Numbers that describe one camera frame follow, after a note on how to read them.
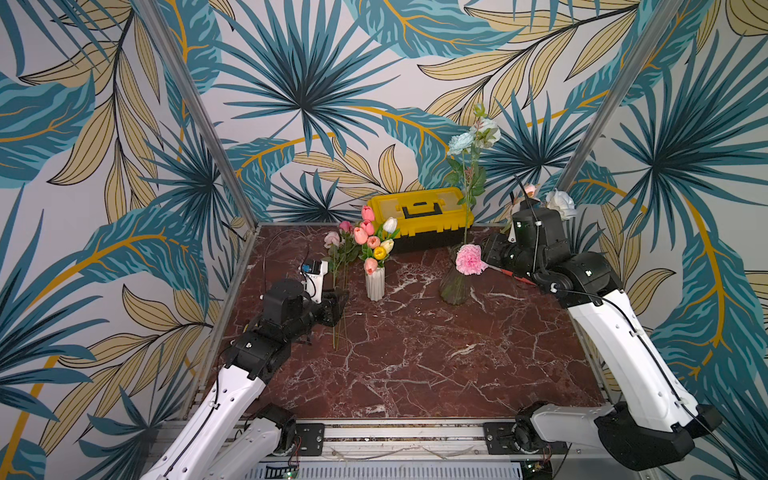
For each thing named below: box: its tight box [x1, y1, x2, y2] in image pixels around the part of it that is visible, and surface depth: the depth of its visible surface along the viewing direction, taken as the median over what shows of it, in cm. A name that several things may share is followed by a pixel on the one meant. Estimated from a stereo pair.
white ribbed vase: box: [365, 267, 386, 301], surface depth 92 cm
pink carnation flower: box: [455, 243, 489, 275], surface depth 69 cm
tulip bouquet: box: [353, 205, 400, 275], surface depth 76 cm
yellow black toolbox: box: [368, 187, 474, 253], surface depth 103 cm
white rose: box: [545, 188, 577, 221], surface depth 65 cm
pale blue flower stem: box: [447, 103, 501, 244], surface depth 78 cm
